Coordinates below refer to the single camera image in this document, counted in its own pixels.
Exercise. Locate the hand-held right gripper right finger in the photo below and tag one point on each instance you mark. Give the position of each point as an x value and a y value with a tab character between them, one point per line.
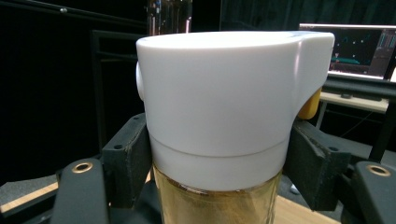
317	174

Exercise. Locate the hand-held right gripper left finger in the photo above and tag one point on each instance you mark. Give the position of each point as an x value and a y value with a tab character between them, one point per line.
127	168

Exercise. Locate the white-lidded glass dispenser jar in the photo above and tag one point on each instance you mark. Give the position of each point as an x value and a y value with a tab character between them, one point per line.
218	102

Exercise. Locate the light wooden side desk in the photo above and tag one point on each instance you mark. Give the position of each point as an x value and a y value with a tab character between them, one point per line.
355	102

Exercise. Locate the computer monitor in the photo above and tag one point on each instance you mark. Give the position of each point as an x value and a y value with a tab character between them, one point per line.
361	49

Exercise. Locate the clear glass bottle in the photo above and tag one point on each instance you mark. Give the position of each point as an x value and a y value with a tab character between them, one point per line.
168	17

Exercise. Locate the black metal frame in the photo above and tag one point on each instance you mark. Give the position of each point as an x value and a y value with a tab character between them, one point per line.
99	93

